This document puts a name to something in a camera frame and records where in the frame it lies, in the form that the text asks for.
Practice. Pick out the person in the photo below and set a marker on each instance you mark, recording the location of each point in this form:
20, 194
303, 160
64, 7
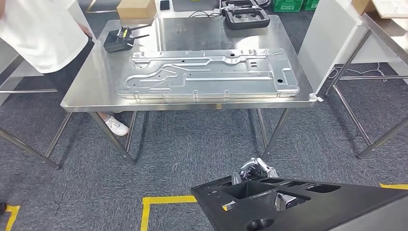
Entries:
38, 32

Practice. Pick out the cardboard box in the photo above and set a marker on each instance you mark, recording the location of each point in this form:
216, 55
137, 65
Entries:
134, 9
392, 8

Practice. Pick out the stainless steel workbench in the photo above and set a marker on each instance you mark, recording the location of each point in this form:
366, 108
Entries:
95, 79

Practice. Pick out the grey laptop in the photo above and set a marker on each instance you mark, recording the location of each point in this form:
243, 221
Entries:
194, 4

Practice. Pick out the black foam case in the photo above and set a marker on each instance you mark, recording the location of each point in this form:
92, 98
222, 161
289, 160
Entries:
264, 22

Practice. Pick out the person's hand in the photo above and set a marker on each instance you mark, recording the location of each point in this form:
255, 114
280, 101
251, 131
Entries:
85, 31

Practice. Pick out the green plastic crate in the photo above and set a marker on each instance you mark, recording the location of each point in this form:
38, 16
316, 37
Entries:
310, 3
287, 4

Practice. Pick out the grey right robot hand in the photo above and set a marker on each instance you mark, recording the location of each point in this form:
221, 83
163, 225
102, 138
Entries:
255, 167

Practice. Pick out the black smartphone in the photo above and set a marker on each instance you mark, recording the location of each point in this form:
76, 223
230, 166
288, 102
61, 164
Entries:
164, 4

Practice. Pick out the black plastic car panel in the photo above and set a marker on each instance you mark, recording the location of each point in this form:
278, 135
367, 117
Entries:
334, 207

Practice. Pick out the large stamped sheet metal panel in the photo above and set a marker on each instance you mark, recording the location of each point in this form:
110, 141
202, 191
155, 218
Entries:
207, 73

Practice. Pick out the black remote controller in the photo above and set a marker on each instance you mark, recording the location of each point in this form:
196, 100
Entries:
114, 43

